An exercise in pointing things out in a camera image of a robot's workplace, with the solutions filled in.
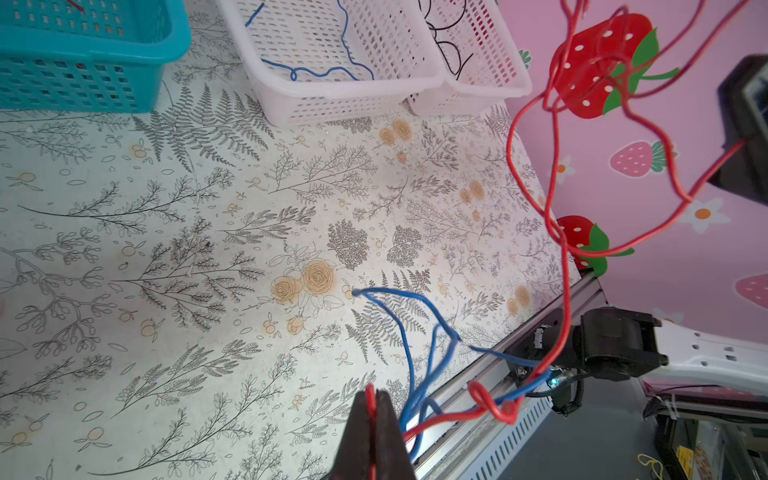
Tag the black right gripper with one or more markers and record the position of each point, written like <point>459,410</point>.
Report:
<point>742,98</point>

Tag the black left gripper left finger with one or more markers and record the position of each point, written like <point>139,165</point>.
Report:
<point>355,457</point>

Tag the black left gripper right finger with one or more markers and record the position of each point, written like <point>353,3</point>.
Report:
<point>390,456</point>

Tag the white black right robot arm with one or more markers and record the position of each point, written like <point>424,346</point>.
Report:
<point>618,344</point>

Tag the white right plastic basket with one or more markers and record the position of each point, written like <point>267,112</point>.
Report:
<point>481,63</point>

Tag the white plastic basket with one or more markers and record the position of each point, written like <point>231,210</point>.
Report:
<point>481,63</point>
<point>318,61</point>

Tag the white middle plastic basket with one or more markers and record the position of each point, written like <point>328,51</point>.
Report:
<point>318,61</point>

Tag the teal plastic basket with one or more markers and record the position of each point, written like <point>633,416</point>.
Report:
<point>89,56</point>

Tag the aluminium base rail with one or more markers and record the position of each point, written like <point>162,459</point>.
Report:
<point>484,448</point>

